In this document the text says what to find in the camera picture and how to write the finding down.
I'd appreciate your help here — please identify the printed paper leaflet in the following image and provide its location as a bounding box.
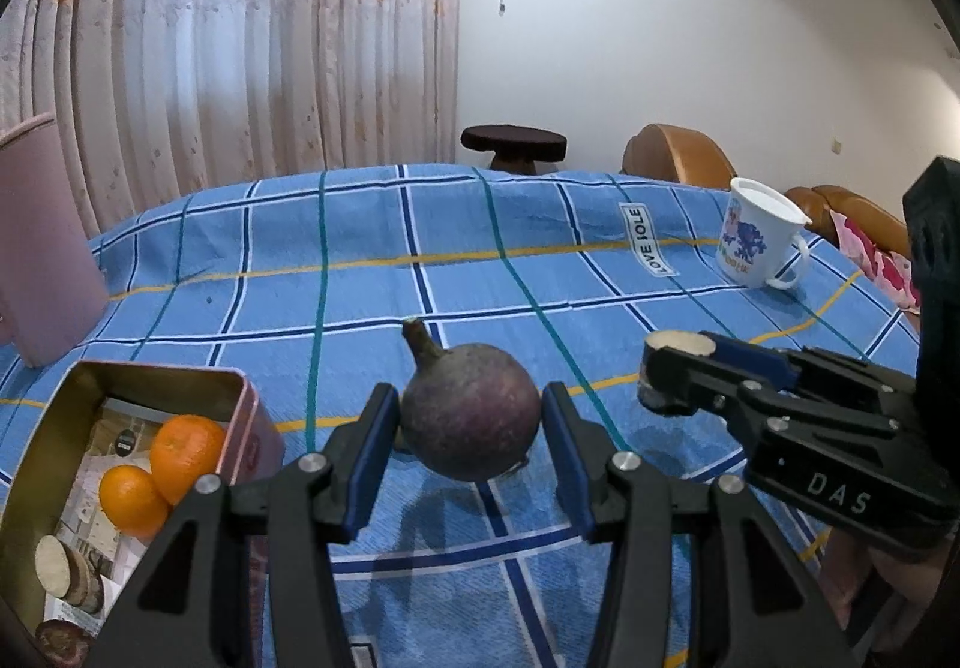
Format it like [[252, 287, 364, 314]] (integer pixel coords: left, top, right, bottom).
[[45, 398, 181, 639]]

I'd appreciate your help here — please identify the large orange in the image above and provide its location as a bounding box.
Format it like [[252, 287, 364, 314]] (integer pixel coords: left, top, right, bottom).
[[150, 414, 229, 506]]

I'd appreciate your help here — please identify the blue checked tablecloth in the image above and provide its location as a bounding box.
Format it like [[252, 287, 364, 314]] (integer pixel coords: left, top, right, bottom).
[[0, 164, 925, 668]]

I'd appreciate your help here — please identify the pink tin box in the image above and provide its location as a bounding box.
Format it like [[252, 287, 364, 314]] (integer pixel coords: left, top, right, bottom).
[[0, 360, 287, 668]]

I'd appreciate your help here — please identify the small orange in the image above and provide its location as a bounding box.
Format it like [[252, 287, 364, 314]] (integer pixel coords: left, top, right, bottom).
[[98, 464, 170, 538]]

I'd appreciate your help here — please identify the cut yam piece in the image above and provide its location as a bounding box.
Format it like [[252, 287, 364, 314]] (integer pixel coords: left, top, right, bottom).
[[637, 330, 719, 416], [35, 534, 107, 615]]

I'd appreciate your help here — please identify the dark round stool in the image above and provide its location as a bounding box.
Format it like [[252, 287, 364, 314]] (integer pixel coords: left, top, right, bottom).
[[460, 124, 569, 177]]

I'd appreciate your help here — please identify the white mug with blue print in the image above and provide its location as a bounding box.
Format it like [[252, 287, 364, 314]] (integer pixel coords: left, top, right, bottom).
[[716, 177, 813, 291]]

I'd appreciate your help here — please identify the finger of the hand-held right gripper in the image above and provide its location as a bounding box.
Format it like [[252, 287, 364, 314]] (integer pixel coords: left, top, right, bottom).
[[641, 345, 902, 461], [705, 330, 921, 416]]

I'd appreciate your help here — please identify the person's right hand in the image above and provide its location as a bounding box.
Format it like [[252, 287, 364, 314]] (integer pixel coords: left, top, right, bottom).
[[821, 529, 950, 646]]

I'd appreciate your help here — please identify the dark brown mangosteen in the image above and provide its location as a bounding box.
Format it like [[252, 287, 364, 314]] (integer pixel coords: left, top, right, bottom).
[[34, 619, 95, 663]]

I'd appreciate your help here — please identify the pink floral cloth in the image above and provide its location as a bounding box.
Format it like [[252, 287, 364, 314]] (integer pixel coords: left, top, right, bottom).
[[829, 210, 923, 314]]

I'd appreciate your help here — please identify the brown leather sofa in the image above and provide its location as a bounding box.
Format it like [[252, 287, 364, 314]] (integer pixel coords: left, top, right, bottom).
[[621, 123, 913, 261]]

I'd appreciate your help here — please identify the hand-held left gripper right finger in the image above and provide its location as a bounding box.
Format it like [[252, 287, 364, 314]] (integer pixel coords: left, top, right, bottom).
[[541, 381, 863, 668]]

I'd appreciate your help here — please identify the pink electric kettle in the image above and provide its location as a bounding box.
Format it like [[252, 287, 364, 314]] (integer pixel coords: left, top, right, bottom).
[[0, 111, 111, 368]]

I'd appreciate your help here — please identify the white floral curtain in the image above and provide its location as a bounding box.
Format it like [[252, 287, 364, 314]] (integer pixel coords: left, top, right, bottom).
[[0, 0, 463, 242]]

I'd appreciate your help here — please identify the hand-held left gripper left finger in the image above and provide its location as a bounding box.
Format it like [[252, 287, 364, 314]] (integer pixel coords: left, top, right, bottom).
[[112, 383, 402, 668]]

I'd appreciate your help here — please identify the purple round turnip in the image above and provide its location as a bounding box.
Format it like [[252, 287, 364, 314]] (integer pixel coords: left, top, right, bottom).
[[400, 317, 544, 483]]

